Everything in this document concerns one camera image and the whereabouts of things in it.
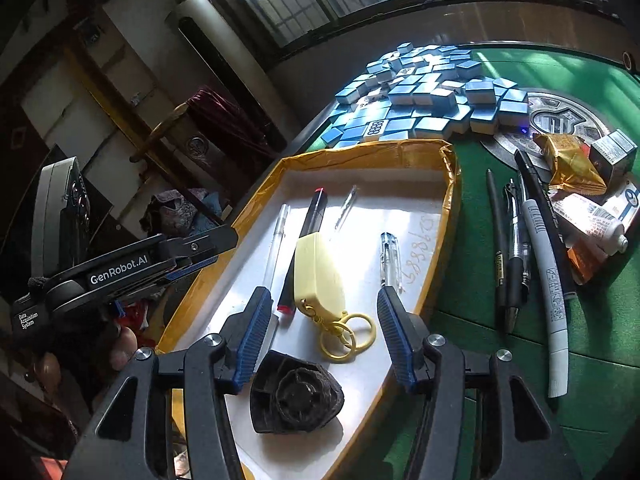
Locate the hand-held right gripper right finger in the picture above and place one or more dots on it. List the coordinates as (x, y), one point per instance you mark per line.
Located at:
(397, 340)

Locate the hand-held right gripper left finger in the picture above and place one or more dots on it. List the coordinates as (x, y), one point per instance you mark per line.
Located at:
(252, 340)

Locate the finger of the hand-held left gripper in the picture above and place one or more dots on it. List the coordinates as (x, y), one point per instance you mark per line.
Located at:
(192, 266)
(210, 240)

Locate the silver grey pen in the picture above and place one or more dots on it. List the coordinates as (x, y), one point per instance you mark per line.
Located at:
(276, 240)

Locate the black ribbed plastic knob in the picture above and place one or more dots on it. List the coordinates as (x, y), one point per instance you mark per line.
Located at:
(295, 395)

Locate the white cardboard box yellow tape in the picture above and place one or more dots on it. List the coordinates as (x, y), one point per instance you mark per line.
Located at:
(360, 270)

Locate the clear blue ballpoint pen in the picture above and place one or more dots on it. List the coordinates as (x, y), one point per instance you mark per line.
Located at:
(391, 260)

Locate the pale yellow key case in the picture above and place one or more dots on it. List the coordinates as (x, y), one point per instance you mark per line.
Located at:
(320, 275)

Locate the black marker red ends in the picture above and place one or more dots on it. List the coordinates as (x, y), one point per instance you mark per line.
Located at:
(305, 240)

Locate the black gel pen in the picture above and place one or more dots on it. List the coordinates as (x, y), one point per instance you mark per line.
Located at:
(517, 260)

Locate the thin dark grey pen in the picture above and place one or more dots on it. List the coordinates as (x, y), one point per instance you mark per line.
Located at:
(497, 235)

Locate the white paint marker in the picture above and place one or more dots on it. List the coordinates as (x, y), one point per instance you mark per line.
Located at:
(547, 285)

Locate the orange packet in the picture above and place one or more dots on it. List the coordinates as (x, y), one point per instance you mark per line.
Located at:
(585, 262)

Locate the long black marker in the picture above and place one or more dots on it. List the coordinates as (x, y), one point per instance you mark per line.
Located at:
(545, 195)

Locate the white ointment tube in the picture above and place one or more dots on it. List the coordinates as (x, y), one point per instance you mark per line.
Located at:
(590, 215)

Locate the gold snack packet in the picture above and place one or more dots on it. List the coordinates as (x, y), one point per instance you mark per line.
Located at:
(570, 160)

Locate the white blue ointment carton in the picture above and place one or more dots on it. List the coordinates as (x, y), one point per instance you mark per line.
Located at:
(631, 197)

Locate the small white blue medicine box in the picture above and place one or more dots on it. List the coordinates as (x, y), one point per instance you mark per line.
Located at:
(612, 155)

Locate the person's left hand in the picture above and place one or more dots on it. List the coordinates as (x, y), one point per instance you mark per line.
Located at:
(122, 350)

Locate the patterned blanket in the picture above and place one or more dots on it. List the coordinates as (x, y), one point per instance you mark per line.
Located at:
(180, 205)

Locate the wooden chair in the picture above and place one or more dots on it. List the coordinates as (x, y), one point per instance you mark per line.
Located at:
(165, 130)

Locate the dark red cloth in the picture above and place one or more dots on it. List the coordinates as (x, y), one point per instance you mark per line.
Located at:
(220, 110)

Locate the thin clear pen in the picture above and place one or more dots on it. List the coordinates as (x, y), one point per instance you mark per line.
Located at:
(345, 210)

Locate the white standing air conditioner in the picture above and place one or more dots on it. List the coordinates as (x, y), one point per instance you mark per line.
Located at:
(220, 45)

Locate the pile of blue mahjong tiles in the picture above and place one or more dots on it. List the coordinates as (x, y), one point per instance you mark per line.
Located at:
(425, 95)

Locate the round silver table centre panel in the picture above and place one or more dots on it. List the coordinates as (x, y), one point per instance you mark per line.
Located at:
(555, 115)

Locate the round red table button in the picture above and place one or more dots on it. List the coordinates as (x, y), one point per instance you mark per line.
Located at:
(628, 60)

